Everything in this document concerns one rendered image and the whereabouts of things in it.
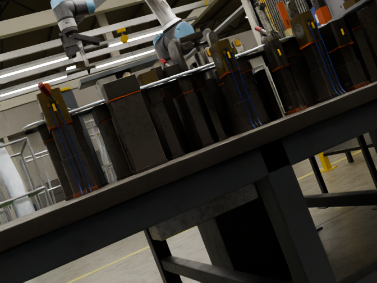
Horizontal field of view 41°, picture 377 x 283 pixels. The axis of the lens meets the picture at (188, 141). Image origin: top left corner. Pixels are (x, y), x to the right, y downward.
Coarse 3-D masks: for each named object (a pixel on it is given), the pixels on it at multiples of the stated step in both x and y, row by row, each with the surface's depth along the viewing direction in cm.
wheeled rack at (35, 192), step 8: (8, 144) 756; (24, 144) 819; (32, 152) 766; (24, 160) 935; (40, 176) 765; (32, 184) 935; (32, 192) 757; (48, 192) 766; (8, 200) 744; (40, 200) 936
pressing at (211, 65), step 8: (280, 40) 203; (288, 40) 219; (256, 48) 201; (240, 56) 210; (248, 56) 219; (256, 56) 224; (208, 64) 198; (184, 72) 193; (192, 72) 203; (160, 80) 191; (168, 80) 200; (144, 88) 197; (160, 88) 209; (88, 104) 182; (96, 104) 191; (72, 112) 188; (80, 112) 195; (88, 112) 200; (40, 120) 178; (24, 128) 177; (32, 128) 188
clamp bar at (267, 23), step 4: (260, 4) 230; (264, 4) 230; (256, 8) 233; (260, 8) 231; (264, 8) 233; (260, 12) 232; (264, 12) 233; (260, 16) 232; (264, 16) 233; (268, 16) 232; (264, 20) 231; (268, 20) 232; (264, 24) 231; (268, 24) 232; (272, 24) 231; (264, 28) 232; (268, 28) 230; (272, 28) 231; (268, 32) 230; (272, 32) 233; (276, 32) 231; (272, 36) 230
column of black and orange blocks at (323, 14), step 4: (312, 0) 242; (316, 0) 240; (320, 0) 240; (316, 4) 241; (320, 4) 239; (324, 4) 240; (316, 8) 242; (320, 8) 239; (324, 8) 239; (316, 12) 243; (320, 12) 240; (324, 12) 239; (328, 12) 240; (320, 16) 241; (324, 16) 239; (328, 16) 239; (320, 20) 242; (324, 20) 239; (328, 20) 239; (320, 24) 243
